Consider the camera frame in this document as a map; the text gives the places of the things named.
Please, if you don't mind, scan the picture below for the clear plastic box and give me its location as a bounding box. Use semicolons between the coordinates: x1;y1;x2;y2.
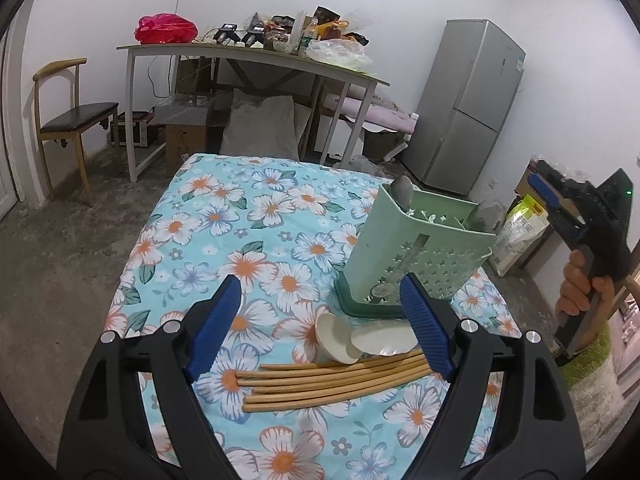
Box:
155;92;216;126

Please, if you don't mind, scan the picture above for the grey sack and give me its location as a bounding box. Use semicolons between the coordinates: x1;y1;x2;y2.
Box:
221;88;310;163

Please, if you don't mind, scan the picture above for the green plastic utensil holder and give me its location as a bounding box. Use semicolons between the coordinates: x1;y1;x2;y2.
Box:
334;182;498;320

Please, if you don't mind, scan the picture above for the silver refrigerator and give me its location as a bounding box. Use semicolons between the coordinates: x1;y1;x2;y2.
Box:
400;19;527;197

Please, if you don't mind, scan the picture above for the white and yellow rice bag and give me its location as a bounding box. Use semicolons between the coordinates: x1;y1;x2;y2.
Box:
487;195;550;277

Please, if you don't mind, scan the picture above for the wooden chair with dark seat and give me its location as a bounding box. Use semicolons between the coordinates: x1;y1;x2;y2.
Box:
32;58;121;206

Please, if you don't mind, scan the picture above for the pink rolled mat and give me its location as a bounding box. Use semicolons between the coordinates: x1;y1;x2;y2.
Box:
322;91;420;136

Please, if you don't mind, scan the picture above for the white-framed desk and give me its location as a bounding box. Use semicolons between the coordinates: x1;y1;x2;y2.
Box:
116;42;391;183

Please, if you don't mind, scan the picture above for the white ceramic spoon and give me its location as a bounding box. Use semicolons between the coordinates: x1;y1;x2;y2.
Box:
350;322;418;357
314;311;362;366

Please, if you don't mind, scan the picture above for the red plastic bag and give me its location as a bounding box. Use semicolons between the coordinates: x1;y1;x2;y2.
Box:
134;14;198;45

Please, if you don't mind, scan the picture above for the yellow plastic bag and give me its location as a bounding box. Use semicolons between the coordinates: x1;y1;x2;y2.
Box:
315;19;351;41

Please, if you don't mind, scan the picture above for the red and black case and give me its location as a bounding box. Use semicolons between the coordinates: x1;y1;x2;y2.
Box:
107;110;166;148

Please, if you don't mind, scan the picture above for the cardboard box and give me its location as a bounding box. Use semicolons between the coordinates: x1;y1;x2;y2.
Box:
175;57;216;93
165;122;208;163
514;160;551;201

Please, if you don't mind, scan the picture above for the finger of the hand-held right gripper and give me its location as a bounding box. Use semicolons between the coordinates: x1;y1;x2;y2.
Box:
548;209;592;252
529;160;589;210

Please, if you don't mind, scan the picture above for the green rug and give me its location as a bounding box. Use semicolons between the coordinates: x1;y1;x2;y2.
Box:
557;320;621;396

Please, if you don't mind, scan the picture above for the white door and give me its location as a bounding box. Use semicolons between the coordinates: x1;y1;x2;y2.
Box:
0;35;23;221

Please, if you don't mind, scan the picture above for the person's right hand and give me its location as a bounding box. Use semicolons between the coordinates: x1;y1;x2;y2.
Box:
556;251;616;318

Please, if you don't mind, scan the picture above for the white plastic bag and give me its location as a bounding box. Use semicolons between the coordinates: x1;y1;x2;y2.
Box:
305;39;373;72

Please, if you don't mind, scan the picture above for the floral blue tablecloth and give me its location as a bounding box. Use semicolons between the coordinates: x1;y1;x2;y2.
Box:
112;152;523;480

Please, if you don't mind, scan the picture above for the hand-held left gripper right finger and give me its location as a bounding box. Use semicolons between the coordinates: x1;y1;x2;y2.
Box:
399;272;586;480

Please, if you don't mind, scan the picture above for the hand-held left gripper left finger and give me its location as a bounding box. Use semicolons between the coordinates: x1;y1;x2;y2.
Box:
57;274;243;480

